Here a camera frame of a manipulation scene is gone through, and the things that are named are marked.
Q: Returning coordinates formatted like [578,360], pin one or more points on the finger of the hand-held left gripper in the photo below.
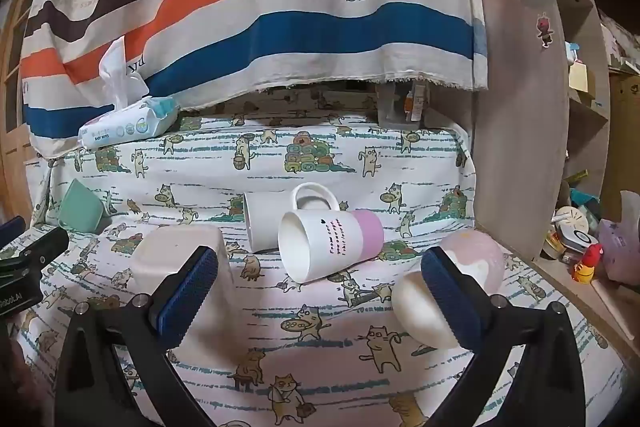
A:
[11,232]
[40,247]

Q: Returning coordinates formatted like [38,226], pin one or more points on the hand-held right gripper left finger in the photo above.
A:
[192,289]

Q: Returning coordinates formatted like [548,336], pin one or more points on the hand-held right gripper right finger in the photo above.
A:
[450,297]

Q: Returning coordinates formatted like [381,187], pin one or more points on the white and pink mug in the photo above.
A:
[320,252]

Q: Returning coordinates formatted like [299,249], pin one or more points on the beige square cup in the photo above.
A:
[165,252]

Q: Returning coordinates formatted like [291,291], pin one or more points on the pink and cream cup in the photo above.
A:
[480,257]

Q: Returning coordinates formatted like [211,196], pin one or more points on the green cup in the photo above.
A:
[82,207]

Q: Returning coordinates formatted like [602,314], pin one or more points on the plain white cup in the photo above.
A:
[265,222]

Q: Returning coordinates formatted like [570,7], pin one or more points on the red and yellow toy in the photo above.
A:
[586,264]

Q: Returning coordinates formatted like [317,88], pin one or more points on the wet wipes pack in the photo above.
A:
[125,122]

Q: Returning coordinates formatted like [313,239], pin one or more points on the purple tissue pack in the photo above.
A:
[620,247]

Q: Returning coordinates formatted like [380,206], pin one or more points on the wooden shelf unit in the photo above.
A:
[510,117]

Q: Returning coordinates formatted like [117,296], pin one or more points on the clear plastic container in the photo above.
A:
[402,104]

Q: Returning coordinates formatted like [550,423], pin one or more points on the cardboard box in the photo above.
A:
[625,127]

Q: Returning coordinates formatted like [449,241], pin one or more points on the yellow note pad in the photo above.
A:
[579,78]

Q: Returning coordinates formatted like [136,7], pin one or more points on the striped cloth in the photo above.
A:
[300,7]

